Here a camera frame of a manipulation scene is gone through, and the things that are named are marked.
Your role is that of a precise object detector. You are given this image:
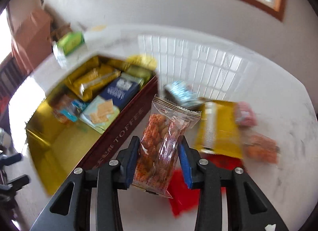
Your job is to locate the pink covered cabinet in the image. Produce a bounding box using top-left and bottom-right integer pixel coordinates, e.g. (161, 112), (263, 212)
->
(11, 9), (53, 75)

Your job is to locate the dark seaweed snack packet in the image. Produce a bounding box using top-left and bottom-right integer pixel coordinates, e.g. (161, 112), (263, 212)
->
(163, 80), (204, 111)

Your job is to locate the large yellow snack packet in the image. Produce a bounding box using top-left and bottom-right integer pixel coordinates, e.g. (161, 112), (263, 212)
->
(64, 64), (121, 102)

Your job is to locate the small wooden stool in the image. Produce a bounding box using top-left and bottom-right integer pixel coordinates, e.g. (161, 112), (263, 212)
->
(50, 23), (73, 42)

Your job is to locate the round yellow sticker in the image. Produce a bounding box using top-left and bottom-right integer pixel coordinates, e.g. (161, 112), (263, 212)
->
(126, 54), (157, 71)

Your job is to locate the red foil snack packet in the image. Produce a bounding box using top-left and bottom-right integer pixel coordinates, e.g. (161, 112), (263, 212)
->
(167, 154), (245, 218)

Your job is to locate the green tissue pack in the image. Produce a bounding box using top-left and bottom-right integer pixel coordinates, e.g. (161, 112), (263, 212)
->
(53, 31), (85, 67)

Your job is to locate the gold toffee tin box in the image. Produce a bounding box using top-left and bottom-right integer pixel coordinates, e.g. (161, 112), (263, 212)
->
(26, 58), (158, 196)

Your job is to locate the pink wrapped candy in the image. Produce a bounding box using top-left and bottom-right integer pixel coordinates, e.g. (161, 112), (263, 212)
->
(235, 102), (257, 127)

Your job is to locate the small blue plum candy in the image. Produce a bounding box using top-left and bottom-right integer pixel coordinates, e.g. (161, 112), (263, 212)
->
(59, 100), (88, 122)

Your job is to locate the sesame brittle block packet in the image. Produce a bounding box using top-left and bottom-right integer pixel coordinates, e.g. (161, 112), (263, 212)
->
(50, 94), (73, 125)

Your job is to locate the dark wooden bench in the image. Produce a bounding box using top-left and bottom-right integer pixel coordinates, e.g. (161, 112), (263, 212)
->
(1, 54), (26, 134)

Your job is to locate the clear orange snack bag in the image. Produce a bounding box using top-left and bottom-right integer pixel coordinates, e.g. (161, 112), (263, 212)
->
(133, 95), (201, 198)

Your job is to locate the blue soda cracker packet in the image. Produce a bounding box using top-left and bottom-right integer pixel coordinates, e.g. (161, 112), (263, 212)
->
(80, 73), (141, 134)

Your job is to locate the clear twisted snack bag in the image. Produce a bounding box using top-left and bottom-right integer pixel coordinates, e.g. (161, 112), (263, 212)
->
(242, 131), (280, 164)

